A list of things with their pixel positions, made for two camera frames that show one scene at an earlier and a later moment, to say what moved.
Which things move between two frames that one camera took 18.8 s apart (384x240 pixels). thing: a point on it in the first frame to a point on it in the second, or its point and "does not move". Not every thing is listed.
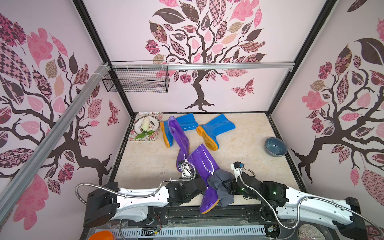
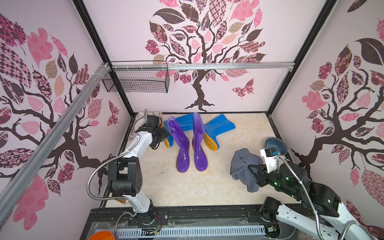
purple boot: [180, 139] does not move
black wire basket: [151, 76] does not move
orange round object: [101, 235] does not move
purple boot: [203, 163] to [199, 143]
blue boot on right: [212, 128] does not move
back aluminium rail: [263, 65] does not move
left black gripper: [183, 181] to [164, 135]
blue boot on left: [185, 122] does not move
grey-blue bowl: [275, 147] does not move
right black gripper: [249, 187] to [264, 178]
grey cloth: [215, 181] to [240, 161]
